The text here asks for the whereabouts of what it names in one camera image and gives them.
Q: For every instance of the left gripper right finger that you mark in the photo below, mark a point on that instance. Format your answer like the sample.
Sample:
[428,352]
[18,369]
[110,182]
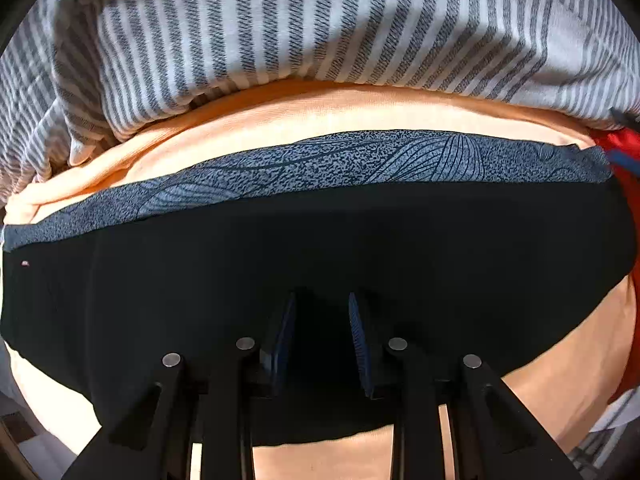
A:
[396,376]

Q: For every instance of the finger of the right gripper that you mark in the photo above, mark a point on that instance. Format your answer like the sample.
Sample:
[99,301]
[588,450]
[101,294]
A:
[625,161]
[626,119]

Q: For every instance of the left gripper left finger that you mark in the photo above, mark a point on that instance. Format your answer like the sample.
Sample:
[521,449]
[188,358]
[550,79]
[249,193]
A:
[243,373]

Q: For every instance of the black pants with blue trim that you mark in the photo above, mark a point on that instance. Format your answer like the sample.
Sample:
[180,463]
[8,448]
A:
[523,252]

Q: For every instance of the red embroidered pillow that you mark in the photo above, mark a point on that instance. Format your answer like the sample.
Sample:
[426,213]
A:
[626,141]

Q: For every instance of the peach bed sheet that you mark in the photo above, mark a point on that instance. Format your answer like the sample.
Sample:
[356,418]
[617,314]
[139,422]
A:
[325,110]

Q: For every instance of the grey striped duvet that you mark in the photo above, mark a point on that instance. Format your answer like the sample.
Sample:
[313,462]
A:
[80,76]

